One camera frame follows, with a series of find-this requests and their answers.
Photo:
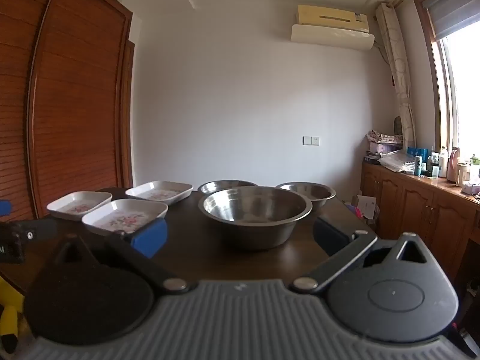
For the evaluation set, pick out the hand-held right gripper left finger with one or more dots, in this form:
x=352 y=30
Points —
x=150 y=238

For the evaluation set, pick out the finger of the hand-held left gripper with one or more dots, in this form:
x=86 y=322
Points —
x=4 y=208
x=35 y=230

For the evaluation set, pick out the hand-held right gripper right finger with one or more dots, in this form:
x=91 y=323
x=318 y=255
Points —
x=330 y=236

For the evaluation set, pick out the white floral rectangular plate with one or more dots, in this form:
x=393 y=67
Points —
x=77 y=204
x=159 y=192
x=112 y=217

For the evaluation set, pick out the small steel bowl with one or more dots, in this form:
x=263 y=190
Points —
x=311 y=191
x=225 y=184

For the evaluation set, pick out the large steel bowl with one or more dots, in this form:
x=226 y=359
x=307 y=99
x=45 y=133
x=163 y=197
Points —
x=255 y=210

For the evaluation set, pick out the white paper bag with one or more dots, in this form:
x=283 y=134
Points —
x=365 y=206

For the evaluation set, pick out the yellow plastic object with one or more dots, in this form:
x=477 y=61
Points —
x=11 y=300

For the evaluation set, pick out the wooden sideboard cabinet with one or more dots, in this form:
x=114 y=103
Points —
x=412 y=202

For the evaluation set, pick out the clear plastic bag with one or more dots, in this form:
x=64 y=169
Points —
x=395 y=161

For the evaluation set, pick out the row of blue boxes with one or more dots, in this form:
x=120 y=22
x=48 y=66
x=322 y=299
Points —
x=417 y=152

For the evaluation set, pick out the brown wooden wardrobe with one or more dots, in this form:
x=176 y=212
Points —
x=67 y=101

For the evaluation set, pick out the dark oval object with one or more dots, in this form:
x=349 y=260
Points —
x=397 y=126

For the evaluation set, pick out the white bottle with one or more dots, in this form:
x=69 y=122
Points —
x=443 y=163

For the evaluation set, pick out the pink jug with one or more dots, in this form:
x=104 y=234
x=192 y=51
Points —
x=454 y=163

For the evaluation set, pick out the cream kettle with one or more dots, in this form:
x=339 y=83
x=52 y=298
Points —
x=462 y=174

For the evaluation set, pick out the white tissue pack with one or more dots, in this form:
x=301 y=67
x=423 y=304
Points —
x=471 y=188

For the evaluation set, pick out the green capped bottle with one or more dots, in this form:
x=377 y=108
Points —
x=475 y=167

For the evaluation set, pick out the beige patterned curtain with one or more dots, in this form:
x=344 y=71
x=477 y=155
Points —
x=397 y=75

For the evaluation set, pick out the wooden framed window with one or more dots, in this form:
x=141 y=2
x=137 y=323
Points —
x=465 y=93

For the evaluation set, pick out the grey roller blind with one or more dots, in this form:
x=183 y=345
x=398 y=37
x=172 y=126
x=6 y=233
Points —
x=453 y=7

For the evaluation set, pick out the white wall switch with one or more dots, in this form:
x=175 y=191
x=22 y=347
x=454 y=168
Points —
x=311 y=140

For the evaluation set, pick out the cream wall air conditioner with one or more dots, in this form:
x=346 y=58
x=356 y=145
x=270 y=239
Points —
x=332 y=26

